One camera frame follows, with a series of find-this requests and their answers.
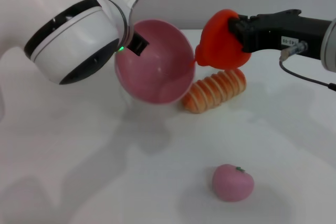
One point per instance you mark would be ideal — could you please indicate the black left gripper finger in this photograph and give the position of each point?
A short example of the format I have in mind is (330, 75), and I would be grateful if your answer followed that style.
(137, 44)

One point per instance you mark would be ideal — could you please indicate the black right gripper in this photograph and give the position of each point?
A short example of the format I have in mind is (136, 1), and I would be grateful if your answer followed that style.
(291, 35)

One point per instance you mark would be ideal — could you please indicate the orange squishy toy fruit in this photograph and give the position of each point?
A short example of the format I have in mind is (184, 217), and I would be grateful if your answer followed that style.
(218, 43)

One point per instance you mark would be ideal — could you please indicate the pink plastic bowl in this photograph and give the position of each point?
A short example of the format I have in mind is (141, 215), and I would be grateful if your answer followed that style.
(162, 66)

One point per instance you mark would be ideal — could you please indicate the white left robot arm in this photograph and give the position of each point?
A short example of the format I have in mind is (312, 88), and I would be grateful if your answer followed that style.
(52, 24)

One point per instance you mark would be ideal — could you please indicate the striped toy bread roll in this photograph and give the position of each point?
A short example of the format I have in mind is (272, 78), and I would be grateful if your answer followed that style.
(214, 90)

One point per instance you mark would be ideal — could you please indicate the pink toy apple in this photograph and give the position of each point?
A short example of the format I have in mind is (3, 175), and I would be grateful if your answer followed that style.
(232, 184)

